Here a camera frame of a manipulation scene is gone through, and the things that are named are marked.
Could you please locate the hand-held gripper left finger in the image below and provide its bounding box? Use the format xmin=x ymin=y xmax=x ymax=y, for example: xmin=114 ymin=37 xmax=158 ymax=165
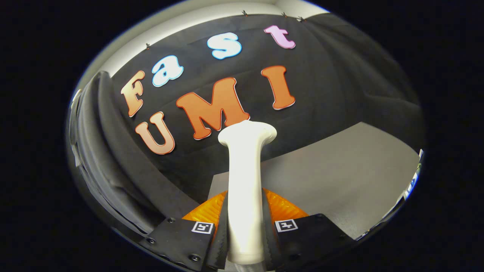
xmin=137 ymin=190 xmax=230 ymax=272

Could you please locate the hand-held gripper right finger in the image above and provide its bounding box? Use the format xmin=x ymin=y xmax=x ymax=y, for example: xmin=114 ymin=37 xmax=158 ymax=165
xmin=262 ymin=188 xmax=357 ymax=272

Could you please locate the white garment steamer head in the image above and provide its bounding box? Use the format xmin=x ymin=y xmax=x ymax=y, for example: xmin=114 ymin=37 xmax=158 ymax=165
xmin=218 ymin=120 xmax=278 ymax=265

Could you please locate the grey top drawer cabinet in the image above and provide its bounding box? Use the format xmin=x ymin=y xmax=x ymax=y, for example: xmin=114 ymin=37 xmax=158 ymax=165
xmin=207 ymin=122 xmax=422 ymax=239

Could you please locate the row of black backdrop clips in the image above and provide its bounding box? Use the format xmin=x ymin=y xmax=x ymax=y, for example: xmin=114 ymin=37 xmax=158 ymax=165
xmin=145 ymin=10 xmax=306 ymax=49

